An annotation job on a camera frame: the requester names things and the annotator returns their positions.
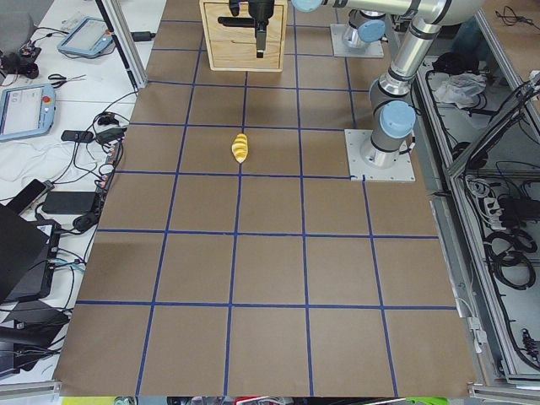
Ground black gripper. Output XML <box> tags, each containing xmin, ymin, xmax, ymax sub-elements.
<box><xmin>248</xmin><ymin>0</ymin><xmax>275</xmax><ymax>58</ymax></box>

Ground black drawer handle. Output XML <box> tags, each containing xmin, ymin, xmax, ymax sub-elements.
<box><xmin>217</xmin><ymin>16</ymin><xmax>255</xmax><ymax>28</ymax></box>

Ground wooden drawer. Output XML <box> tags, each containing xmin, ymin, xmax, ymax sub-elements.
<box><xmin>208</xmin><ymin>40</ymin><xmax>283</xmax><ymax>71</ymax></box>
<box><xmin>200</xmin><ymin>1</ymin><xmax>287</xmax><ymax>43</ymax></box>

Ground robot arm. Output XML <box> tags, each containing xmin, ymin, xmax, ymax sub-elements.
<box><xmin>342</xmin><ymin>9</ymin><xmax>386</xmax><ymax>50</ymax></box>
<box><xmin>292</xmin><ymin>0</ymin><xmax>483</xmax><ymax>169</ymax></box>

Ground wooden drawer cabinet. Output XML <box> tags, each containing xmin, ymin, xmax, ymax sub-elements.
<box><xmin>199</xmin><ymin>1</ymin><xmax>288</xmax><ymax>73</ymax></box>

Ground toy bread roll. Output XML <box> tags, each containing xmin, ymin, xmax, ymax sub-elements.
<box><xmin>231</xmin><ymin>133</ymin><xmax>249</xmax><ymax>165</ymax></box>

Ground far blue teach pendant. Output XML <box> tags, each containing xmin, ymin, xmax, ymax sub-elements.
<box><xmin>57</xmin><ymin>17</ymin><xmax>113</xmax><ymax>58</ymax></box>

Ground blue teach pendant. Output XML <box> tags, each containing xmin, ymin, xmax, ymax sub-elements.
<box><xmin>57</xmin><ymin>17</ymin><xmax>113</xmax><ymax>58</ymax></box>
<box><xmin>1</xmin><ymin>84</ymin><xmax>56</xmax><ymax>142</ymax></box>

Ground scissors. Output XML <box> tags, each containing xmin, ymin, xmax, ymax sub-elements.
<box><xmin>47</xmin><ymin>73</ymin><xmax>86</xmax><ymax>89</ymax></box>

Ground crumpled white cloth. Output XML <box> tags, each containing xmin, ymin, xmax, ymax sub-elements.
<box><xmin>434</xmin><ymin>73</ymin><xmax>487</xmax><ymax>108</ymax></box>

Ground near blue teach pendant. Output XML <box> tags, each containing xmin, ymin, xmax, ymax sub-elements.
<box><xmin>1</xmin><ymin>84</ymin><xmax>56</xmax><ymax>142</ymax></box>

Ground black power adapter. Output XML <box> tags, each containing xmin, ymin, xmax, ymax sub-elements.
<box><xmin>42</xmin><ymin>192</ymin><xmax>96</xmax><ymax>214</ymax></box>

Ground black smartphone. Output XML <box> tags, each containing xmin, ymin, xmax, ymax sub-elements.
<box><xmin>6</xmin><ymin>179</ymin><xmax>49</xmax><ymax>214</ymax></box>

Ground black laptop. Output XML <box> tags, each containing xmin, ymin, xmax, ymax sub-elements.
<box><xmin>1</xmin><ymin>206</ymin><xmax>60</xmax><ymax>304</ymax></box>

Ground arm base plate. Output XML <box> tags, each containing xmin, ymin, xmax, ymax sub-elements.
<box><xmin>331</xmin><ymin>22</ymin><xmax>385</xmax><ymax>59</ymax></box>
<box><xmin>344</xmin><ymin>129</ymin><xmax>415</xmax><ymax>183</ymax></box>

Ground aluminium frame post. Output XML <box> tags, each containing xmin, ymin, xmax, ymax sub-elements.
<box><xmin>95</xmin><ymin>0</ymin><xmax>148</xmax><ymax>92</ymax></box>

